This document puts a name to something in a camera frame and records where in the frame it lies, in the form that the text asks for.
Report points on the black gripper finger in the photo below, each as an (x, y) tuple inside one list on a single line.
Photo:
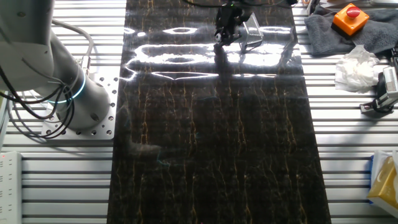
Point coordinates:
[(231, 37), (217, 35)]

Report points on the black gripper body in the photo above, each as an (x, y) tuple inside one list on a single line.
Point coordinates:
[(229, 17)]

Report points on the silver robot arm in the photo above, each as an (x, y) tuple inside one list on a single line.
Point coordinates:
[(37, 56)]

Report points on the grey cloth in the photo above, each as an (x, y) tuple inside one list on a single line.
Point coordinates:
[(323, 34)]

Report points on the black marble-pattern mat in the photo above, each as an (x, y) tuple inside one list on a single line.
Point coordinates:
[(202, 149)]

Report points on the orange emergency stop box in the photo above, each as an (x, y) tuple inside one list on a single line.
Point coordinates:
[(349, 21)]

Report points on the crumpled white tissue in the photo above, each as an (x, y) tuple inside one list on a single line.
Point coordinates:
[(357, 71)]

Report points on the yellow tissue pack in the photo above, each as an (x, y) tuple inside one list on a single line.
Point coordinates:
[(384, 183)]

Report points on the white power strip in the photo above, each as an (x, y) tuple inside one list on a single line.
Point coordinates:
[(9, 186)]

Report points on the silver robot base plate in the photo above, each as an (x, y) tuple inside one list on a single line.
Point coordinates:
[(105, 124)]

